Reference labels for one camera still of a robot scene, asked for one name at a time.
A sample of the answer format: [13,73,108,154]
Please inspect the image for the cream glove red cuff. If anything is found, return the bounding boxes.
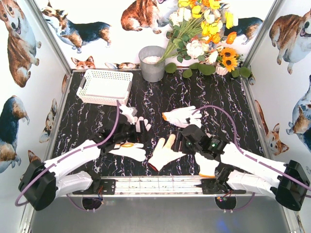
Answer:
[148,134,186,171]

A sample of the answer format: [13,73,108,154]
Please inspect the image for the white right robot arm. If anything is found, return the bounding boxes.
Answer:
[173,125,311,211]

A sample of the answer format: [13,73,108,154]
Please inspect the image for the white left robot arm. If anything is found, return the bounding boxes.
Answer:
[18,115,151,211]

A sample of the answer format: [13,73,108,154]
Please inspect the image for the white plastic storage basket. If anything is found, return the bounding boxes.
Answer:
[76,69,133,106]

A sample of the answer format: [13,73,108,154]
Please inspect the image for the white glove orange cuff left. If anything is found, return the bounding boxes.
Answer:
[109,142,146,162]

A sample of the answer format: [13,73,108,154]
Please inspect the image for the white glove orange cuff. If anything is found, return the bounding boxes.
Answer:
[162,106,202,128]
[195,153,219,178]
[109,142,146,162]

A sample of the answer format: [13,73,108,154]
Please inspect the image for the white glove orange cuff top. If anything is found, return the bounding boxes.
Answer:
[162,106,202,128]

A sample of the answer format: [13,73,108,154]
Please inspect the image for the white glove orange cuff right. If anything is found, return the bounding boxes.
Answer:
[195,153,219,178]

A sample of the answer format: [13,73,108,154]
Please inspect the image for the grey metal bucket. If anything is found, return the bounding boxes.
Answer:
[138,46,165,83]

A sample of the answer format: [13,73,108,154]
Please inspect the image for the small sunflower pot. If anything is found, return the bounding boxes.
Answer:
[210,47,252,79]

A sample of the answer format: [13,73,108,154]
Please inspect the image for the artificial flower bouquet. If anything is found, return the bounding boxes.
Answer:
[161,0,242,77]

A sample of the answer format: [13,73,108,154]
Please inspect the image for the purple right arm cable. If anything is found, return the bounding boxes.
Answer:
[186,104,311,192]

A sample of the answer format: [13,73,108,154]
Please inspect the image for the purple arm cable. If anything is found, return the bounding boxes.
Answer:
[186,104,311,192]
[15,100,122,207]

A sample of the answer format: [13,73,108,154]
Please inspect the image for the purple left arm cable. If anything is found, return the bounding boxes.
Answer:
[15,100,122,207]

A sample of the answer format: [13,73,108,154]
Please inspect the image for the aluminium front rail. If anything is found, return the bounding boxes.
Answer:
[72,176,246,196]

